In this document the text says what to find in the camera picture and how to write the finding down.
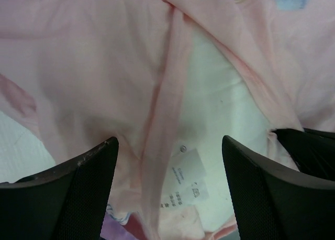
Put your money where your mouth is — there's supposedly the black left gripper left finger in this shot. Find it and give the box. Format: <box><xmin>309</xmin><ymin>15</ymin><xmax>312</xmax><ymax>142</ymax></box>
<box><xmin>1</xmin><ymin>137</ymin><xmax>119</xmax><ymax>239</ymax></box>

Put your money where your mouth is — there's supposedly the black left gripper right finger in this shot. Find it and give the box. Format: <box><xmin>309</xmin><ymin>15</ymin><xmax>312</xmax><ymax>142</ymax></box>
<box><xmin>222</xmin><ymin>136</ymin><xmax>334</xmax><ymax>239</ymax></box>

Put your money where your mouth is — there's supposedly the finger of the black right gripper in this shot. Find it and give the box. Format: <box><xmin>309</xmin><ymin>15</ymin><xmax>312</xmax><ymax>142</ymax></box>
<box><xmin>274</xmin><ymin>128</ymin><xmax>334</xmax><ymax>181</ymax></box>

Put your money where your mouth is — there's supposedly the purple Elsa pillowcase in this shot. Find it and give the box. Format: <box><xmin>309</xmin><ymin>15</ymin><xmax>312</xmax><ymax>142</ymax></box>
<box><xmin>1</xmin><ymin>0</ymin><xmax>334</xmax><ymax>239</ymax></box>

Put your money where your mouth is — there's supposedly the white inner pillow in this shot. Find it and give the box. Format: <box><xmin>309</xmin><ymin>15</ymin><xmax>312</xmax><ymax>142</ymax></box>
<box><xmin>161</xmin><ymin>30</ymin><xmax>270</xmax><ymax>231</ymax></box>

